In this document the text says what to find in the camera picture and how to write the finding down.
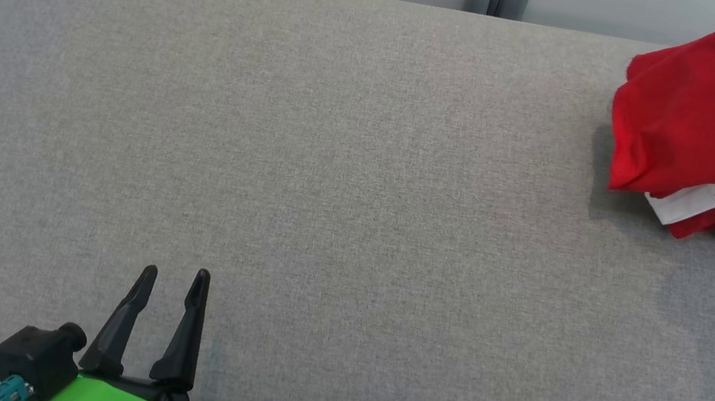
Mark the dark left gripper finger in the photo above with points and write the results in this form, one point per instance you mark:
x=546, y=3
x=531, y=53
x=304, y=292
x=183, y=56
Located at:
x=118, y=327
x=185, y=339

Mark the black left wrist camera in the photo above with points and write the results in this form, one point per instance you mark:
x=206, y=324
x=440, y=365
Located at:
x=33, y=357

